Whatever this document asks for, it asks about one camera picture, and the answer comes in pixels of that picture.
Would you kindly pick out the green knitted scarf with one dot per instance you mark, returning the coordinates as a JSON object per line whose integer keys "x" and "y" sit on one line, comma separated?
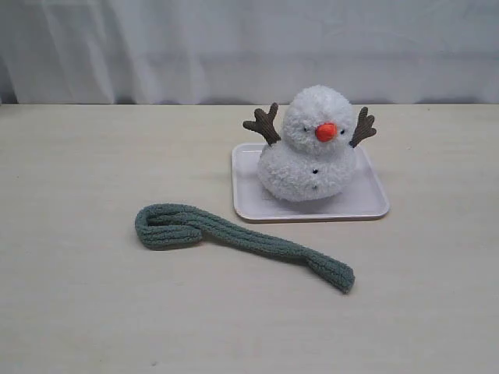
{"x": 166, "y": 225}

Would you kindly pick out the white plush snowman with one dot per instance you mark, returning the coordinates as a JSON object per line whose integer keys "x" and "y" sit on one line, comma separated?
{"x": 313, "y": 154}

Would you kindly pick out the white square plastic tray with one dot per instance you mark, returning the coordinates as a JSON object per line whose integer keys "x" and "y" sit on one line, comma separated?
{"x": 364, "y": 199}

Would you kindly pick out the white backdrop curtain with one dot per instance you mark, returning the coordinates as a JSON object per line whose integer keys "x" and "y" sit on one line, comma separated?
{"x": 247, "y": 52}

